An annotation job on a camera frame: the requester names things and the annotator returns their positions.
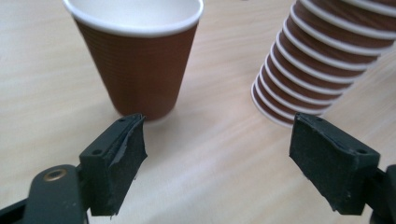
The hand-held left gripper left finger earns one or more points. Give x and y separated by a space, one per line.
113 174

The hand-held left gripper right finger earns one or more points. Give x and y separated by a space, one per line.
333 171

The stack of brown paper cups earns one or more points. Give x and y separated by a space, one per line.
323 59

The single brown ribbed paper cup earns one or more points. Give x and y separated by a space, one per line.
138 59

